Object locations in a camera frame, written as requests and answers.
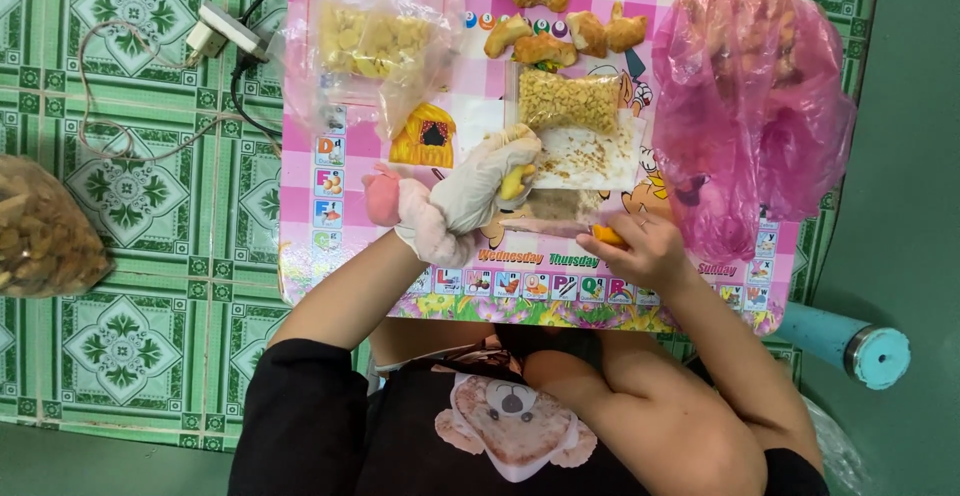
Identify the person's right hand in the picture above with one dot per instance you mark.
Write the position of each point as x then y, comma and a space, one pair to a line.
645, 256

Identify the person's left hand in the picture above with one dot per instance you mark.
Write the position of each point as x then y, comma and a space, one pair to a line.
457, 196

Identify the person's left fingers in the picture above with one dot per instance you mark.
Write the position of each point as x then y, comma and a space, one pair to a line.
514, 147

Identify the yellow peeled ginger piece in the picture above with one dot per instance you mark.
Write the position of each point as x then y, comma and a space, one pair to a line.
514, 181

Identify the small bag of chopped pieces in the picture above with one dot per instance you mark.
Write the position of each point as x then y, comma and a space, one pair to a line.
570, 100

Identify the white paper sheet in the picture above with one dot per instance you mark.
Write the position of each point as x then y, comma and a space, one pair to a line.
592, 158

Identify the pink soft toy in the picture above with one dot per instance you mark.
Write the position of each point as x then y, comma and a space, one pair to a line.
381, 197

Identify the pink printed low table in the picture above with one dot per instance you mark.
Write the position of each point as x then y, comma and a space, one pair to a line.
360, 203

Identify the clear bag of yellow slices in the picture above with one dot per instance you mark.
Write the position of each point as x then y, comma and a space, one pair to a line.
371, 46

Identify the pink plastic bag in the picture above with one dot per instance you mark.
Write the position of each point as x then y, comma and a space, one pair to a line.
750, 113

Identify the white power strip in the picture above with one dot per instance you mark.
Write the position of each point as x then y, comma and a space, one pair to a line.
225, 31

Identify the black bear print shirt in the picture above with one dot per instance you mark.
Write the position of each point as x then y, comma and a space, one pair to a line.
337, 421

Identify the light blue bottle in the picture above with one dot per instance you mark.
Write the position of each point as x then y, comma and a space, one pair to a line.
847, 338

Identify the crumpled clear plastic bag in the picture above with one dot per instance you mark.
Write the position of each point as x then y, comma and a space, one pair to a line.
836, 443

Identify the clear bag of brown pieces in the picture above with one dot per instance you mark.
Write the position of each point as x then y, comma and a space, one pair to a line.
41, 230

